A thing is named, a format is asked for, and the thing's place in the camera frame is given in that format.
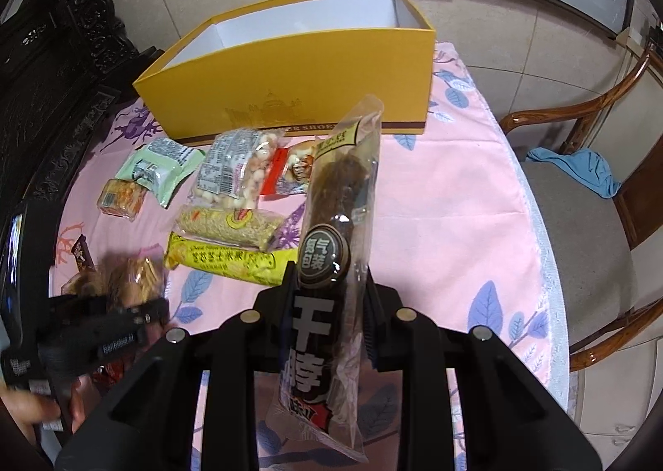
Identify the person's left hand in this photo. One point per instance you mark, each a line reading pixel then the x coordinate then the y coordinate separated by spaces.
pixel 26 406

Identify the pink-edged noodle cracker packet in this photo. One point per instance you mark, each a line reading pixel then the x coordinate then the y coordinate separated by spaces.
pixel 134 277

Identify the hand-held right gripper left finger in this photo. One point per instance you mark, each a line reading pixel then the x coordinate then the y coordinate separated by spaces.
pixel 274 295

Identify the yellow stick snack packet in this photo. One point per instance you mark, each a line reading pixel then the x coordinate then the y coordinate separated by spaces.
pixel 222 258

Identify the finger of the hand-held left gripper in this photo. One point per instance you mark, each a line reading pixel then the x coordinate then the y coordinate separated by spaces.
pixel 140 313

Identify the round pastry packet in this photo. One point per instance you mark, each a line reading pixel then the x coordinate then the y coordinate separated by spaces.
pixel 83 285

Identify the clear yellow cracker packet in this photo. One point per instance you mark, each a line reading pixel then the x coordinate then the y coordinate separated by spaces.
pixel 119 197

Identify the green snack packet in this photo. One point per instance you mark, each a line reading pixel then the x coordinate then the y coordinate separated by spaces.
pixel 155 168

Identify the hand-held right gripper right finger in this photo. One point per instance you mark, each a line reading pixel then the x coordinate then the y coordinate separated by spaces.
pixel 380 310

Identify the yellow cardboard box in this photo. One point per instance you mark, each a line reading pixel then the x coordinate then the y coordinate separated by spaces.
pixel 290 88

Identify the dark carved wooden furniture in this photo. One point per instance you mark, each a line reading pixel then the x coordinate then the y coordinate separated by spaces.
pixel 52 88

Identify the red snack packet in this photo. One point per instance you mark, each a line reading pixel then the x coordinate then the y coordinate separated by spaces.
pixel 110 375

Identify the small brown chocolate candy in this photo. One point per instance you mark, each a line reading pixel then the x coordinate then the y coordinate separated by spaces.
pixel 82 254

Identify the long dark snack packet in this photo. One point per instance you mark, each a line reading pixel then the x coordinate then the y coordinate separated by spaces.
pixel 331 191

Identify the rice bar packet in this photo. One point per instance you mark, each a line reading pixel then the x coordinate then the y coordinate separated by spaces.
pixel 228 225

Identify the blue cloth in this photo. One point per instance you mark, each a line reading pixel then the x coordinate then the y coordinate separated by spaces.
pixel 580 168

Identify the pink printed tablecloth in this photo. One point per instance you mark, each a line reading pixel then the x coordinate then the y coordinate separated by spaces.
pixel 440 217

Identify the red peanut packet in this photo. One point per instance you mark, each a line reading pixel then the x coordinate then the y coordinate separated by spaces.
pixel 292 168

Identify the brown wooden chair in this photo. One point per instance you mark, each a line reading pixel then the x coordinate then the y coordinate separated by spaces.
pixel 570 222

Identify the clear packet of white balls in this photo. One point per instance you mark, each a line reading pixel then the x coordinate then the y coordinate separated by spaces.
pixel 243 165

